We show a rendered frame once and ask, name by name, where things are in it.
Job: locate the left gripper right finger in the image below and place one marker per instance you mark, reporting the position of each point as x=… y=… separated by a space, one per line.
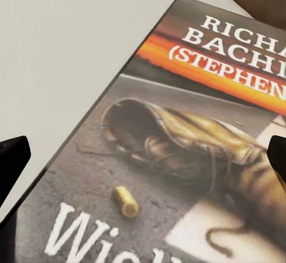
x=277 y=154

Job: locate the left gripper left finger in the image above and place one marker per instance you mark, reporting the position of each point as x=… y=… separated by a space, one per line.
x=14 y=156

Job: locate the bed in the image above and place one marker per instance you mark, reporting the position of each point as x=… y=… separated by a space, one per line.
x=57 y=57

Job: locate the hardback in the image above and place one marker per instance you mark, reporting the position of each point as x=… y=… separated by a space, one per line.
x=169 y=165

